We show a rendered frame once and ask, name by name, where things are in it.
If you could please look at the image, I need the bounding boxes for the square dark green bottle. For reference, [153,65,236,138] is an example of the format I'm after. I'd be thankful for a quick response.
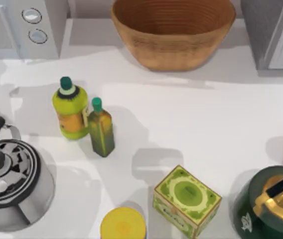
[87,97,116,158]

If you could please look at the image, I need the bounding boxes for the round yellow-green bottle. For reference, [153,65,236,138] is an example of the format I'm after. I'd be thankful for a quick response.
[52,76,89,140]

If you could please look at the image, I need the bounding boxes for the brown woven basket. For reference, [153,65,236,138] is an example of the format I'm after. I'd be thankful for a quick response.
[110,0,237,72]

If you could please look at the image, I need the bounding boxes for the green tea box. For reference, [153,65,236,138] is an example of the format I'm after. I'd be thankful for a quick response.
[152,164,223,239]

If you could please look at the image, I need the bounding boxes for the yellow can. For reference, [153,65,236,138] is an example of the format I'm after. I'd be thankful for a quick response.
[100,207,147,239]

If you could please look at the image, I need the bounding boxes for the small microwave knob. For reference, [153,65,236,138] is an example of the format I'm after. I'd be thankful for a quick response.
[28,28,49,44]

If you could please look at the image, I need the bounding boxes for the large microwave knob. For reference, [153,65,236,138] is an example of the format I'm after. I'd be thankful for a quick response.
[21,7,43,24]

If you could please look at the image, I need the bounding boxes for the dark green and gold kettle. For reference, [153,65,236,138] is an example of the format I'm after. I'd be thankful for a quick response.
[233,165,283,239]

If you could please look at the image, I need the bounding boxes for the pale microwave oven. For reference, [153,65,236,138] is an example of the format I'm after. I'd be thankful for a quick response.
[0,0,68,60]

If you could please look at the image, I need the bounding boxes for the silver kettle with black handle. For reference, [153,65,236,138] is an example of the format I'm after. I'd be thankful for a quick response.
[0,115,56,232]

